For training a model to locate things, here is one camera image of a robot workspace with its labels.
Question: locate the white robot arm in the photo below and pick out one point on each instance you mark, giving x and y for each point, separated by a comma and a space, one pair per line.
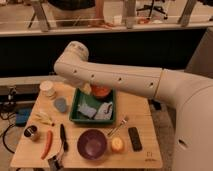
191, 95

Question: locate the white paper cup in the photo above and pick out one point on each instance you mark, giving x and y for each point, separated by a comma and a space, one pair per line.
47, 89

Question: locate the peeled banana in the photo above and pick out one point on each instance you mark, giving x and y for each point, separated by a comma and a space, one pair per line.
44, 118

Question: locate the red bowl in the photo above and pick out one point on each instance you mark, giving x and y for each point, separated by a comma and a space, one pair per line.
100, 91

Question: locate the grey patterned cloth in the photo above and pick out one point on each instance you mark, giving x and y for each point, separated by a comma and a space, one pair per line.
104, 112

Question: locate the green plastic tray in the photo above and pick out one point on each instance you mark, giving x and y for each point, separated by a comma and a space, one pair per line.
80, 98

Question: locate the blue sponge in tray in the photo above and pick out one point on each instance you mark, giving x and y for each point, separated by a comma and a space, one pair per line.
87, 110

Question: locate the orange fruit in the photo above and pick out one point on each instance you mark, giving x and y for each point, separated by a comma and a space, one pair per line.
117, 145

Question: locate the purple bowl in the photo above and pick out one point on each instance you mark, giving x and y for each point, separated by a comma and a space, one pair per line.
92, 144

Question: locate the black remote control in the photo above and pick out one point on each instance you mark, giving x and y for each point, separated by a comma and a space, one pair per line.
135, 139

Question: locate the person behind glass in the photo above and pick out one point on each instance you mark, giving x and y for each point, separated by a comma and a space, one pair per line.
79, 13

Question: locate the blue box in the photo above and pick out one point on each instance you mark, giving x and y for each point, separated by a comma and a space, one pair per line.
21, 116

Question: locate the silver black clip tool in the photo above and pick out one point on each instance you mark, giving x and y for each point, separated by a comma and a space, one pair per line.
55, 162

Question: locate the black handled knife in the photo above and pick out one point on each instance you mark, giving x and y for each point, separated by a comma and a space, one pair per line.
63, 138

